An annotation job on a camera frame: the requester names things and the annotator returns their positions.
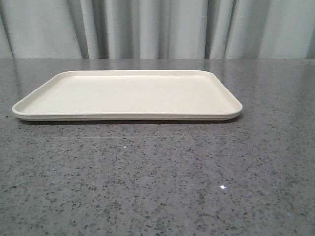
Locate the cream rectangular plastic tray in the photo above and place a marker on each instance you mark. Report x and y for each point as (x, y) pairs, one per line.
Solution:
(130, 95)

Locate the pale grey-green curtain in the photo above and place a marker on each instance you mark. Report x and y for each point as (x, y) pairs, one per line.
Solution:
(157, 29)

